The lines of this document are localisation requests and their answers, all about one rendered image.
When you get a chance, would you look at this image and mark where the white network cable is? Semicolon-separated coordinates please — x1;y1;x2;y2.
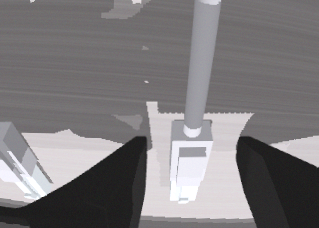
0;0;221;203

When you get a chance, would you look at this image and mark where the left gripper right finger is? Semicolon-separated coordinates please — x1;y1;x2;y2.
236;136;319;228

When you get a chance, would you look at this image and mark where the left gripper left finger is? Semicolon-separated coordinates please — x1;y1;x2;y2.
0;136;147;228

